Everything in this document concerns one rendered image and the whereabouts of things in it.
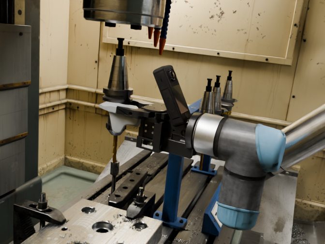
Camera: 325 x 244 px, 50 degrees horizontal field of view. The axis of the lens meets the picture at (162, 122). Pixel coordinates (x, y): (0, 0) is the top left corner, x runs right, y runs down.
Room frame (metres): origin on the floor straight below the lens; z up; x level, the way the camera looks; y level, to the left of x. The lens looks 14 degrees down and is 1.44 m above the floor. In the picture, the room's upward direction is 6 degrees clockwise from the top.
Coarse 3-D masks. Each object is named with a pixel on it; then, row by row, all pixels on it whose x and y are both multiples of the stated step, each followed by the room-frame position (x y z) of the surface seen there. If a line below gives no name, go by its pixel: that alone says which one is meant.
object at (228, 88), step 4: (228, 80) 1.26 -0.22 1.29; (232, 80) 1.27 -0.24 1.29; (224, 84) 1.27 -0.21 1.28; (228, 84) 1.26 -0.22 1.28; (232, 84) 1.27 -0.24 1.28; (224, 88) 1.26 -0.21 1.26; (228, 88) 1.26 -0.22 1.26; (232, 88) 1.27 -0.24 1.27; (224, 92) 1.26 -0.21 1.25; (228, 92) 1.26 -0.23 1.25; (232, 92) 1.27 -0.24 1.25; (224, 96) 1.26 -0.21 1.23; (228, 96) 1.25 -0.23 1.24; (232, 96) 1.27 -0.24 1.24
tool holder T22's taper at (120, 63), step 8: (120, 56) 0.71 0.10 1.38; (112, 64) 0.71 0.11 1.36; (120, 64) 0.71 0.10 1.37; (112, 72) 0.71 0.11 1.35; (120, 72) 0.71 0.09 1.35; (112, 80) 0.70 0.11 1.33; (120, 80) 0.70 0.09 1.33; (112, 88) 0.70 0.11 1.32; (120, 88) 0.70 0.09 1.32; (128, 88) 0.72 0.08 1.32
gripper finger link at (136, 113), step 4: (120, 108) 0.66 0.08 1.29; (124, 108) 0.65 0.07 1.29; (128, 108) 0.65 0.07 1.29; (132, 108) 0.66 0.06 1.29; (140, 108) 0.66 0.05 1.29; (116, 112) 0.67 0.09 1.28; (120, 112) 0.66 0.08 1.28; (124, 112) 0.65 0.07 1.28; (128, 112) 0.65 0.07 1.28; (132, 112) 0.64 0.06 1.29; (136, 112) 0.64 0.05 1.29; (140, 112) 0.64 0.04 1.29; (144, 112) 0.64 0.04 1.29; (148, 112) 0.64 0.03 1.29; (152, 112) 0.65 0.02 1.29; (132, 116) 0.64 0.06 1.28; (136, 116) 0.64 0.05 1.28; (140, 116) 0.64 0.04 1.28; (144, 116) 0.64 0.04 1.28; (148, 116) 0.64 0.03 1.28
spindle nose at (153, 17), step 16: (96, 0) 0.65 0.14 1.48; (112, 0) 0.64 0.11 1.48; (128, 0) 0.64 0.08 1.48; (144, 0) 0.65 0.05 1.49; (160, 0) 0.68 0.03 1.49; (96, 16) 0.65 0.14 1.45; (112, 16) 0.64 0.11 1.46; (128, 16) 0.64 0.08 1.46; (144, 16) 0.66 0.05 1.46; (160, 16) 0.69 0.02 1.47
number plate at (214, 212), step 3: (216, 201) 0.98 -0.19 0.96; (216, 204) 0.96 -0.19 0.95; (213, 207) 0.94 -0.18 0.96; (216, 207) 0.95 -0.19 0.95; (213, 210) 0.92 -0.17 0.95; (216, 210) 0.94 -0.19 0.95; (213, 213) 0.91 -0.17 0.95; (216, 213) 0.92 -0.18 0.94; (213, 216) 0.90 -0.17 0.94; (216, 216) 0.91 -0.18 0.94; (216, 219) 0.90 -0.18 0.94; (219, 222) 0.91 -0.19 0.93; (219, 225) 0.90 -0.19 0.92
